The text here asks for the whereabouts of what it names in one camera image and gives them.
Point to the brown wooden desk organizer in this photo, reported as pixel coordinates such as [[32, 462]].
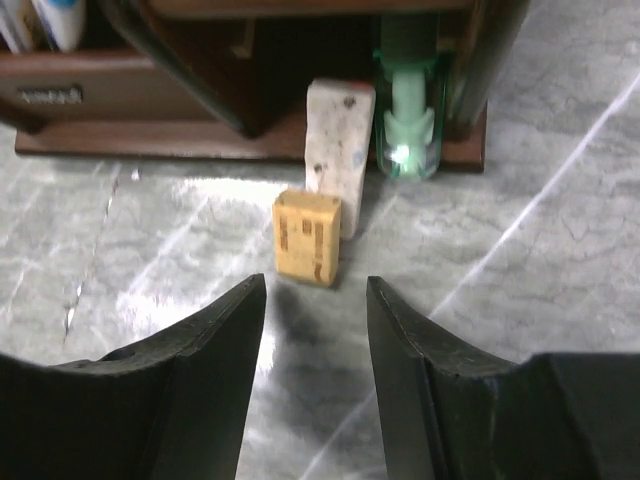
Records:
[[228, 79]]

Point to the tan square eraser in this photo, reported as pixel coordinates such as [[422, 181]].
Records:
[[307, 236]]

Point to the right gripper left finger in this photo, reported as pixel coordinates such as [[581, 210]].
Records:
[[170, 406]]

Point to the beige rectangular eraser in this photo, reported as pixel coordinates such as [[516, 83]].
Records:
[[339, 122]]

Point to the blue cap white marker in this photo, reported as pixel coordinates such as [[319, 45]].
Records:
[[63, 21]]

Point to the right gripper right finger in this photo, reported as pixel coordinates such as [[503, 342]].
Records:
[[449, 410]]

